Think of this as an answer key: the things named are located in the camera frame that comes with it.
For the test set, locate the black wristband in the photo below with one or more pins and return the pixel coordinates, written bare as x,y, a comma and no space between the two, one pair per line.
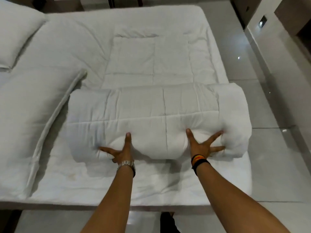
201,164

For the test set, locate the person's right forearm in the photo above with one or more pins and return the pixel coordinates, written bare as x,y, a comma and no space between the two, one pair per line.
233,198

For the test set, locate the person's left forearm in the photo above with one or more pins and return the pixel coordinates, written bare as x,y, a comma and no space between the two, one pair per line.
114,198

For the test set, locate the white mattress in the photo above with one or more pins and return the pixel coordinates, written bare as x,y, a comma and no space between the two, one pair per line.
145,186

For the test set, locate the black wall socket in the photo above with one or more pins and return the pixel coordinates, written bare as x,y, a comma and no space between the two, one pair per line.
263,21

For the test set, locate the long white pillow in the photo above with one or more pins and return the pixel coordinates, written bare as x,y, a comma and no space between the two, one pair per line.
26,123

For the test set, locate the grey bed frame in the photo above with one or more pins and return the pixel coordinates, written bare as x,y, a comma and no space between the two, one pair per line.
48,205

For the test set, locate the brown wooden cabinet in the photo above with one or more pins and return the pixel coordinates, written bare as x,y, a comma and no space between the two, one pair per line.
295,19

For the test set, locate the brown wooden panel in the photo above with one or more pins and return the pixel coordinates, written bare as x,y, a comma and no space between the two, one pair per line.
243,10

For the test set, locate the white square pillow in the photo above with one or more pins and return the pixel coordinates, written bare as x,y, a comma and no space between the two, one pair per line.
17,36

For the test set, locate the silver wristwatch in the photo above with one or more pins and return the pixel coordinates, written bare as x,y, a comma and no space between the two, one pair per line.
125,164

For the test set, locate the person's left thumb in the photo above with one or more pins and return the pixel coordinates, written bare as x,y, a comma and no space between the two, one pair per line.
128,141

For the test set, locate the person's right thumb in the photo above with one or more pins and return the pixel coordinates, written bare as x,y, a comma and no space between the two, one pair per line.
190,137

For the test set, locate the orange striped wristband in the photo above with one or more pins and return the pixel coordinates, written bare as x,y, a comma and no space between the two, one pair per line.
197,158

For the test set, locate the person's right hand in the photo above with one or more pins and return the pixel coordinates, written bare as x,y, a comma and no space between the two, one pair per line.
198,150

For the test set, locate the person's left hand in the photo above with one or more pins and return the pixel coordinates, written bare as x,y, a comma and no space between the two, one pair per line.
124,154

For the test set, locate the white quilted duvet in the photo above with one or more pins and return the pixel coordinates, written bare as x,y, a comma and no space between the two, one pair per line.
150,111

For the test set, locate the person's black trouser leg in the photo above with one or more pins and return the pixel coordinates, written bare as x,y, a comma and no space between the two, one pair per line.
168,223

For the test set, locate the dark wooden furniture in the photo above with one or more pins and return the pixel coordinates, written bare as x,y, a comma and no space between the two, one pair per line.
121,1

